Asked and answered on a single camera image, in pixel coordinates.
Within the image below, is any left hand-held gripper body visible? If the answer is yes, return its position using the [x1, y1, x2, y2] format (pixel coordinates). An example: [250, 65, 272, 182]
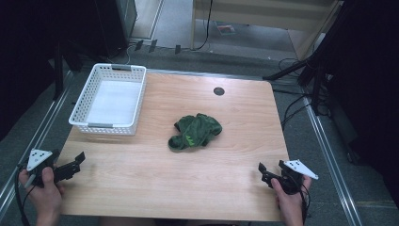
[18, 148, 69, 189]

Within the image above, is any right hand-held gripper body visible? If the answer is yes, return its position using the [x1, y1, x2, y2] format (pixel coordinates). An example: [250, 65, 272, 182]
[268, 158, 320, 196]

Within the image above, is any green cloth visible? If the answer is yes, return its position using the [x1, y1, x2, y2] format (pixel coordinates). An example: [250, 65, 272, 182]
[168, 112, 224, 153]

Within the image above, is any white plastic basket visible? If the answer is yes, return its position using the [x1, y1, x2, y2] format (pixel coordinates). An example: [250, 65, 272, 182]
[68, 62, 148, 137]

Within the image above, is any person's right hand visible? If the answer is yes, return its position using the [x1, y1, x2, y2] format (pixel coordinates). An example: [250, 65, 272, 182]
[270, 174, 312, 220]

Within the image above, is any person's left hand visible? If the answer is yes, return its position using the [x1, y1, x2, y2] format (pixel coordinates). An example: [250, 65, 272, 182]
[18, 166, 65, 220]

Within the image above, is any black tripod stand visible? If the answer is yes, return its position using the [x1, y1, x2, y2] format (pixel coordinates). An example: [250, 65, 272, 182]
[263, 0, 357, 117]

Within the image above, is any black curtain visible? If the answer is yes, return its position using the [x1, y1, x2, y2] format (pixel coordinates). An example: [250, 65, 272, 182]
[0, 0, 98, 142]
[313, 0, 399, 202]

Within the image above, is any dark cabinet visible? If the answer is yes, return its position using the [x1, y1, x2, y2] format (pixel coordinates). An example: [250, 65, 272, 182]
[92, 0, 138, 59]

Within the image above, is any red book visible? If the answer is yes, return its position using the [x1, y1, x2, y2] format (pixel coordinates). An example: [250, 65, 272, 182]
[215, 22, 237, 37]

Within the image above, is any light wooden furniture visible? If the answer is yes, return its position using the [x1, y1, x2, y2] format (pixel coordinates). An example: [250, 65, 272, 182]
[189, 0, 343, 61]

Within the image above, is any aluminium floor rail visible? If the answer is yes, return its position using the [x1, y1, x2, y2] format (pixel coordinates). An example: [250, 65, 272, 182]
[0, 70, 75, 219]
[302, 99, 365, 226]

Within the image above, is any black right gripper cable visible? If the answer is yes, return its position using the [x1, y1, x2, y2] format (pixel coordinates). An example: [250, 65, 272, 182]
[299, 183, 312, 226]

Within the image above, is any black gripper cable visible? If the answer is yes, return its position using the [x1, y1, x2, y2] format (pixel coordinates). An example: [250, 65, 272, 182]
[299, 183, 312, 226]
[13, 163, 33, 226]

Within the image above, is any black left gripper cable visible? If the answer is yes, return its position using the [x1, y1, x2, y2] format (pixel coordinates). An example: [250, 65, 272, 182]
[13, 163, 33, 226]

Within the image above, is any black floor cable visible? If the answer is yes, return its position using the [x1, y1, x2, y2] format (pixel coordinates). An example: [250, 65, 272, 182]
[279, 93, 312, 132]

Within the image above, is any white floor cable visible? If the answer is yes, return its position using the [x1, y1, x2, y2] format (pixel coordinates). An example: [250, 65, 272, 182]
[105, 42, 135, 66]

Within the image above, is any black hanging cable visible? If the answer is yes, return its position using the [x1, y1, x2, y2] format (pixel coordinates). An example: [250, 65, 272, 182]
[189, 0, 215, 52]

